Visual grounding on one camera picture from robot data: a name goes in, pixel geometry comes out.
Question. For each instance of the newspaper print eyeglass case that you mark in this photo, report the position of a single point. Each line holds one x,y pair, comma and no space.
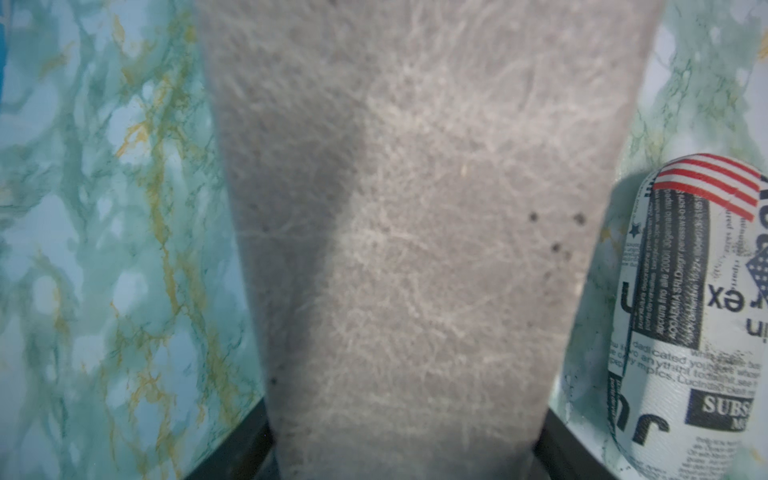
690,321

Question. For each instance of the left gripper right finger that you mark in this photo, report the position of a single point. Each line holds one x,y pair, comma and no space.
563,456

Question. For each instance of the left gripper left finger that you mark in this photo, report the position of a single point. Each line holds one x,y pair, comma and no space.
242,453

